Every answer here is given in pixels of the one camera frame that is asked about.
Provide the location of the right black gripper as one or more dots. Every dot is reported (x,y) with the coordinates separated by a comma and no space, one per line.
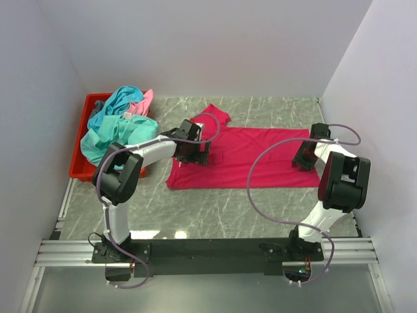
(298,160)

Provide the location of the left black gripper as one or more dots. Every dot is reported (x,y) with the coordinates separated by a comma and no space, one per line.
(199,157)

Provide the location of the magenta t shirt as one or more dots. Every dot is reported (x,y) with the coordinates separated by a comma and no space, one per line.
(244,156)

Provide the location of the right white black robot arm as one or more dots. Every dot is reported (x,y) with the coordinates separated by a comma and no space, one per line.
(342,189)

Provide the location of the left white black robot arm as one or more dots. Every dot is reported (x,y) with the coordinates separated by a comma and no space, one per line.
(117,176)

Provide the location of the pink t shirt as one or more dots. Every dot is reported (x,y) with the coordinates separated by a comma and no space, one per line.
(142,107)

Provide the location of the teal green t shirt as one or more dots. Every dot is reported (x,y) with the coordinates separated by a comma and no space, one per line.
(116,129)

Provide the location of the light blue t shirt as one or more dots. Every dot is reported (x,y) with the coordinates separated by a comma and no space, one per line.
(116,104)

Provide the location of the black base beam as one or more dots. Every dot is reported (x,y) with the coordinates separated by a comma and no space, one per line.
(206,256)

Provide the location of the grey t shirt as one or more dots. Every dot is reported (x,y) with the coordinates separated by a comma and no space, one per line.
(98,106)

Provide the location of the red plastic bin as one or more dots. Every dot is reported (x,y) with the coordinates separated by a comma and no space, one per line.
(80,167)

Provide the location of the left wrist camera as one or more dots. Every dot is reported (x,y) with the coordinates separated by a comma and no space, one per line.
(188,130)

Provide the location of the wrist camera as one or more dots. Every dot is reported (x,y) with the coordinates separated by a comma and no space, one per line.
(188,130)
(320,133)

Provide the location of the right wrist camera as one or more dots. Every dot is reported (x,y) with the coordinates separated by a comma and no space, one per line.
(320,133)

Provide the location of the aluminium rail frame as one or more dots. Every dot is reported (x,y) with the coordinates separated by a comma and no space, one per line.
(55,252)

